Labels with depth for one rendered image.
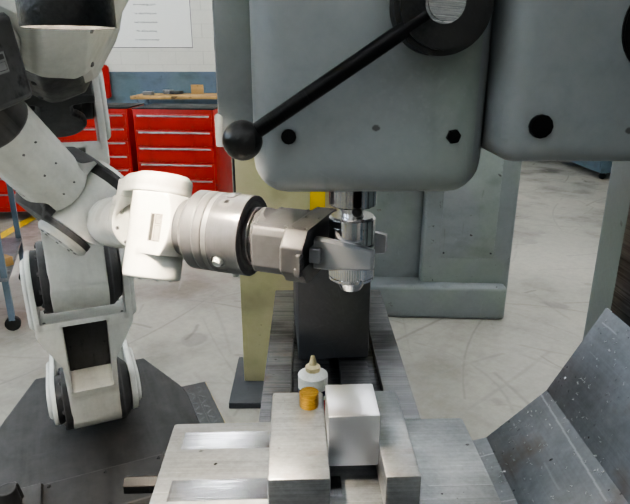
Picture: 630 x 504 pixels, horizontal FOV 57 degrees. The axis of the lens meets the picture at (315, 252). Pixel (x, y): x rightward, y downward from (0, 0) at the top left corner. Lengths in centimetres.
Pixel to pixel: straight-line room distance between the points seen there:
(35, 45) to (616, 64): 63
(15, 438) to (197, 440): 93
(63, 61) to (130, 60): 911
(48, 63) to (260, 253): 40
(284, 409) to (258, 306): 185
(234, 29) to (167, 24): 926
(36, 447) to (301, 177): 118
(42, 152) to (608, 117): 65
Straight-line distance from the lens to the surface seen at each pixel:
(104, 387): 136
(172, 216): 64
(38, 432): 159
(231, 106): 54
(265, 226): 57
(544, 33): 47
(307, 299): 94
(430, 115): 47
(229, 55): 54
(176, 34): 977
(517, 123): 47
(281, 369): 97
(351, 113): 46
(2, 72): 75
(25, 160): 81
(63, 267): 116
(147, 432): 150
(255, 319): 253
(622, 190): 86
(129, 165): 545
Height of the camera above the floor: 142
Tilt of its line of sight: 19 degrees down
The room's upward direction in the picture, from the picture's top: straight up
